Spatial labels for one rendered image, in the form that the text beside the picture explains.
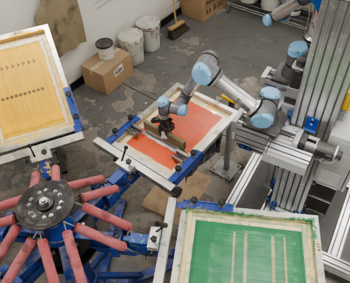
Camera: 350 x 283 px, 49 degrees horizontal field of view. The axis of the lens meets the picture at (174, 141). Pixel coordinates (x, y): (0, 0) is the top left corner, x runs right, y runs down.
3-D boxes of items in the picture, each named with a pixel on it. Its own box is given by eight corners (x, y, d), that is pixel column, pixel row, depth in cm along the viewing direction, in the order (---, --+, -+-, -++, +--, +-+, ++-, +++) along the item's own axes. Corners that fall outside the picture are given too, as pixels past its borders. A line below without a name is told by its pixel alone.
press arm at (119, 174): (126, 167, 249) (125, 161, 246) (133, 171, 247) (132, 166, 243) (108, 184, 241) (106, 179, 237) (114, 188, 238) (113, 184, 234)
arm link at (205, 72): (282, 106, 216) (205, 48, 206) (276, 124, 207) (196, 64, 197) (268, 117, 225) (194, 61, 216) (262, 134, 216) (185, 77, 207)
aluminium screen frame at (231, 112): (177, 86, 307) (177, 82, 304) (239, 115, 281) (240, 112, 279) (108, 145, 268) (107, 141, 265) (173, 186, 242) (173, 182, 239)
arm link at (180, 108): (190, 99, 239) (174, 95, 242) (183, 110, 232) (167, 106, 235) (190, 108, 245) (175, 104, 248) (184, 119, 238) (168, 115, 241)
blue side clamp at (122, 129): (136, 121, 284) (135, 114, 279) (141, 123, 282) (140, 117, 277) (108, 145, 270) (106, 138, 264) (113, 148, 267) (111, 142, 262)
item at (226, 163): (222, 156, 379) (228, 80, 307) (241, 166, 369) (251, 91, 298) (210, 170, 368) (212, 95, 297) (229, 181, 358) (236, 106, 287)
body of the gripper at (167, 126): (168, 136, 254) (167, 123, 245) (158, 130, 258) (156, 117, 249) (175, 129, 257) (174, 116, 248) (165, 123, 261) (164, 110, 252)
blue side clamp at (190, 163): (196, 154, 260) (196, 147, 255) (202, 158, 258) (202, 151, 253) (169, 183, 245) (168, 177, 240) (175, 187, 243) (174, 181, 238)
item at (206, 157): (213, 144, 307) (214, 115, 283) (222, 149, 303) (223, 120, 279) (177, 182, 284) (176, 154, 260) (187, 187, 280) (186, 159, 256)
